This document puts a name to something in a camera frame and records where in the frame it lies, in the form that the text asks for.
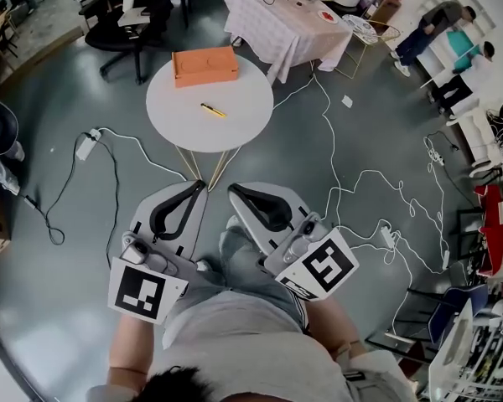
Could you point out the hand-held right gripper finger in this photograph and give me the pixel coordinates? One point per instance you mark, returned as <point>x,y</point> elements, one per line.
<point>289,199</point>
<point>251,224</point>

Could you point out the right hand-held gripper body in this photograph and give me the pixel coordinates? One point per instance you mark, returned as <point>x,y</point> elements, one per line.
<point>325,264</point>

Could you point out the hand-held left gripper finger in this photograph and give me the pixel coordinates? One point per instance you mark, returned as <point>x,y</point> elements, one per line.
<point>151,203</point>
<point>198,228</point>

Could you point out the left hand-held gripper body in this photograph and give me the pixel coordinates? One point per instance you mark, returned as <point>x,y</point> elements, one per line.
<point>140,293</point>

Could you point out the yellow utility knife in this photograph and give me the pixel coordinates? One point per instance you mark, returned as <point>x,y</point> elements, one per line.
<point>214,110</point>

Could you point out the person's right forearm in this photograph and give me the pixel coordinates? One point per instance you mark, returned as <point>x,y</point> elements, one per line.
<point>339,329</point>

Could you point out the person's left forearm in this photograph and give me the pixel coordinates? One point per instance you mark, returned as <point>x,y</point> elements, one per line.
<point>130,346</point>

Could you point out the person's shoe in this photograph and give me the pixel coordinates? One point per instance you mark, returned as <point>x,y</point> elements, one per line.
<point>203,265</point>

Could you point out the person's jeans leg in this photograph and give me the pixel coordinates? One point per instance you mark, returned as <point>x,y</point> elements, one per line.
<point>251,274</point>

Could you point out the white power strip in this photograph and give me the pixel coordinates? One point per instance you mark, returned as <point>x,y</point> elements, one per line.
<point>436,157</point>
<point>86,145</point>
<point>387,236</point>

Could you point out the round white table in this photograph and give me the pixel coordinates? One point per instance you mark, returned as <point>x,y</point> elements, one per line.
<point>184,120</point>

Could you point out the person's grey shirt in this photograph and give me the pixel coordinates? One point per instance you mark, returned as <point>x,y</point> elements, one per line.
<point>243,341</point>

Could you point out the white paper slip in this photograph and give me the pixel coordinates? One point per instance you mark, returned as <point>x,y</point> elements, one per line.
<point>347,101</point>

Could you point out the blue chair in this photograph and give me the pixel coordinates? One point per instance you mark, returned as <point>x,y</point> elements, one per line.
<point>457,308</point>

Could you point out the orange box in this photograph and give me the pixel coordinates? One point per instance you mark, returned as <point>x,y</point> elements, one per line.
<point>203,65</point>

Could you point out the white machine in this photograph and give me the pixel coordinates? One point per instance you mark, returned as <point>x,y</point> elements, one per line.
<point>450,358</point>

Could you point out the black office chair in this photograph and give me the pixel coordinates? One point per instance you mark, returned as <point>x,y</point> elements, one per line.
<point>121,40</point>

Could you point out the table with pale checked cloth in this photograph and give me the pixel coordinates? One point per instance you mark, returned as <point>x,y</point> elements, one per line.
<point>276,27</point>

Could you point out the white patterned cushion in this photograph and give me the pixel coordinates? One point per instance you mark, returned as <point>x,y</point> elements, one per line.
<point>360,27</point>

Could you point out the red and white plate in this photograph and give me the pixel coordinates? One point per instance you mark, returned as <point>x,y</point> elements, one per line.
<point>328,16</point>

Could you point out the white device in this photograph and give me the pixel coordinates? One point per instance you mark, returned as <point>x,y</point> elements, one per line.
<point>130,13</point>

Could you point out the white bench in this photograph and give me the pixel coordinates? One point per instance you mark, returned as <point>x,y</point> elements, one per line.
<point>482,140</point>

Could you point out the cardboard box with red lid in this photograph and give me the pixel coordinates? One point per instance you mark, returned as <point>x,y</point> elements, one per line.
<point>385,4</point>

